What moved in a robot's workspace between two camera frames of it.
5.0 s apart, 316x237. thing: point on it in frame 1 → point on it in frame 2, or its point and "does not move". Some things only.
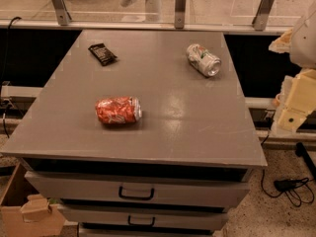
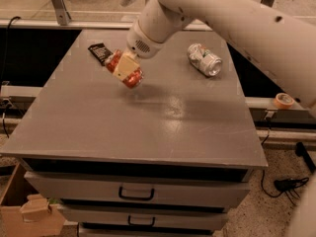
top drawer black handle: x=138 y=197 does not move
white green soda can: x=202 y=60 does not move
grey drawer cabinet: x=141 y=132 does not move
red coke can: x=118 y=110 → x=132 y=80
